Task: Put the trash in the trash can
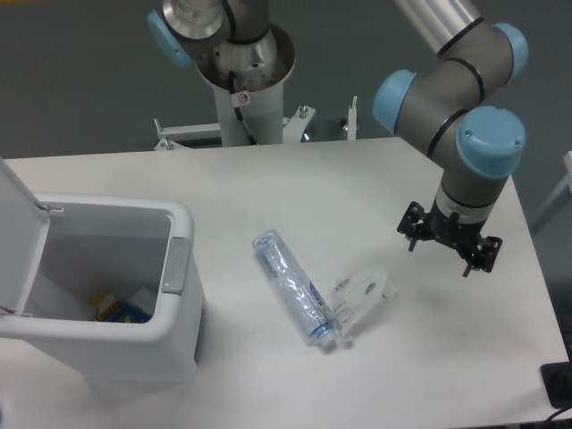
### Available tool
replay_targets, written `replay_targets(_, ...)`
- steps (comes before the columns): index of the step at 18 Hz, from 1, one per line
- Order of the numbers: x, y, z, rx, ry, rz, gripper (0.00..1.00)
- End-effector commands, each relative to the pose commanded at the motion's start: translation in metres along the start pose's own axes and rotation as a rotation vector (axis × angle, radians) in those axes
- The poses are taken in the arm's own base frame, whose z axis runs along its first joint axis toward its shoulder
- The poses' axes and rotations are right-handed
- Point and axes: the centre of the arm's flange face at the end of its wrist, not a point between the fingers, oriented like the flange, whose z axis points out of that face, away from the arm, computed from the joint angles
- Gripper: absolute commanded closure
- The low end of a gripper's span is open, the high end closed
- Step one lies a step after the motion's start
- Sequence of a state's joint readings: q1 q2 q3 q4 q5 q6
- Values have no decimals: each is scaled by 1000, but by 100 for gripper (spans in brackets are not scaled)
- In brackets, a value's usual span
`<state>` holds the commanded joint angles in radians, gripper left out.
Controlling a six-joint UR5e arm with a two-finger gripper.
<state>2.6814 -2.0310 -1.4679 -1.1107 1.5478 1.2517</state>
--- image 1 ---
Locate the white paper in trash can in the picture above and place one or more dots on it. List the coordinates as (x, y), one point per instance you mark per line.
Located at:
(145, 300)

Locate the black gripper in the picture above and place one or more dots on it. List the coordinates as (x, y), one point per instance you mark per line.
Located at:
(479, 253)

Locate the colourful box in trash can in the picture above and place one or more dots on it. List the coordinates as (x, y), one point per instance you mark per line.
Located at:
(110, 309)

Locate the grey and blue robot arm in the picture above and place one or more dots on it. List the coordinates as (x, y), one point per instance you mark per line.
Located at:
(443, 115)

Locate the white frame at right edge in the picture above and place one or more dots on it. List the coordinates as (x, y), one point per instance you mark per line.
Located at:
(555, 200)

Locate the clear plastic packet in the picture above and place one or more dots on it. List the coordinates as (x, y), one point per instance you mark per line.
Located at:
(357, 295)

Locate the white trash can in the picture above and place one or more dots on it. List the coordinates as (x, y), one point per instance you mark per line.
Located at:
(96, 245)

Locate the black device at table edge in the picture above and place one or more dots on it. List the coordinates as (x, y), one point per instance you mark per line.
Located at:
(557, 382)

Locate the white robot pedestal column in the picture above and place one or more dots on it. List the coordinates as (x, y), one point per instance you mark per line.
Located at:
(247, 82)

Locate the clear plastic syringe wrapper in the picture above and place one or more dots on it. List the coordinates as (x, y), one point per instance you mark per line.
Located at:
(305, 303)

